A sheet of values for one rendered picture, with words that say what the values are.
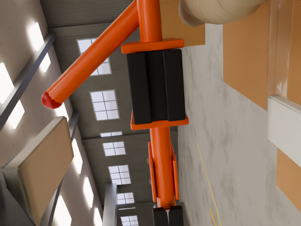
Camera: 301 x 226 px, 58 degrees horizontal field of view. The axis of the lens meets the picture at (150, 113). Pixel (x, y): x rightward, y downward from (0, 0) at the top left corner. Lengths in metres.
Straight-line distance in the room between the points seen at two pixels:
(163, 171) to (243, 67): 0.20
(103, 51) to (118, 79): 9.48
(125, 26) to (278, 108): 0.17
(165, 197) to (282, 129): 0.18
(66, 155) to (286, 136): 0.13
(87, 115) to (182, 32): 8.94
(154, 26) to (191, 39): 1.84
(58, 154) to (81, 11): 8.85
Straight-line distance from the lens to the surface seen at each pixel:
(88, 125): 11.06
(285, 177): 1.29
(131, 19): 0.29
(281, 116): 0.17
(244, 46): 0.41
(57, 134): 0.16
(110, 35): 0.29
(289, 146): 0.17
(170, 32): 2.07
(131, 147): 11.75
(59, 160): 0.16
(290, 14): 0.30
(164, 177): 0.31
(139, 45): 0.26
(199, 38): 2.11
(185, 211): 0.39
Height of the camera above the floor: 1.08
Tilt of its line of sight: level
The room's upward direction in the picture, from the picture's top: 96 degrees counter-clockwise
